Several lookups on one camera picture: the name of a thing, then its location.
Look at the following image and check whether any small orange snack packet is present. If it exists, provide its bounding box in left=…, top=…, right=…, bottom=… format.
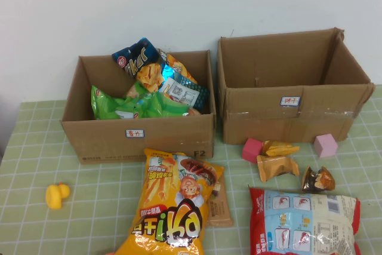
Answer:
left=261, top=140, right=301, bottom=158

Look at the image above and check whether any taped cardboard box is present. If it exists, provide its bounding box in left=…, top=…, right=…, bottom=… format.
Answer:
left=217, top=27, right=376, bottom=146

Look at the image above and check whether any orange and blue chip bag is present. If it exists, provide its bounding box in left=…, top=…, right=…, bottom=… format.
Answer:
left=157, top=48, right=198, bottom=85

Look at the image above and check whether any brown flat cracker packet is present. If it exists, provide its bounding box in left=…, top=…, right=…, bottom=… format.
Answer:
left=205, top=174, right=235, bottom=228

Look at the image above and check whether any blue dotted snack bag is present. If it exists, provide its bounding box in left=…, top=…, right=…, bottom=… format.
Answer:
left=158, top=71, right=211, bottom=112

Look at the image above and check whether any yellow rubber duck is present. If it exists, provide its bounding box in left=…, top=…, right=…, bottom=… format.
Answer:
left=45, top=182, right=72, bottom=210

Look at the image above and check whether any dark pink cube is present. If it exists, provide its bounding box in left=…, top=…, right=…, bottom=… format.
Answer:
left=241, top=137, right=265, bottom=165

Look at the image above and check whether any large yellow chip bag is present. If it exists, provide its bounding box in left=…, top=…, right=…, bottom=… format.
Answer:
left=115, top=148, right=225, bottom=255

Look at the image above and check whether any red white shrimp chip bag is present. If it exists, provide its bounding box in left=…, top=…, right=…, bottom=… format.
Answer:
left=248, top=186, right=362, bottom=255

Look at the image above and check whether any light pink cube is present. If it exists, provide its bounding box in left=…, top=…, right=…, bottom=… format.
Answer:
left=313, top=134, right=339, bottom=159

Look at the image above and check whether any cardboard box printed F2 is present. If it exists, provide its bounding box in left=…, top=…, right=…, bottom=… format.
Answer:
left=60, top=49, right=217, bottom=165

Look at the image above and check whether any dark blue chip bag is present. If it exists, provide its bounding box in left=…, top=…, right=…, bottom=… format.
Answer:
left=111, top=37, right=167, bottom=93

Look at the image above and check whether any tan biscuit packet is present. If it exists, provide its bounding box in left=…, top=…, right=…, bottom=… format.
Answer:
left=256, top=155, right=300, bottom=183

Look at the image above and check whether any green checkered tablecloth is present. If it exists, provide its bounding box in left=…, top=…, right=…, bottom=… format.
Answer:
left=0, top=84, right=382, bottom=255

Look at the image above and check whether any white handwritten label sticker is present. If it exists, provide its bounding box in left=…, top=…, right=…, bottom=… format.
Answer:
left=125, top=128, right=145, bottom=139
left=279, top=96, right=301, bottom=107

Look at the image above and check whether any black orange triangular snack packet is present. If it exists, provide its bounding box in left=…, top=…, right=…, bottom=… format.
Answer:
left=301, top=165, right=337, bottom=193

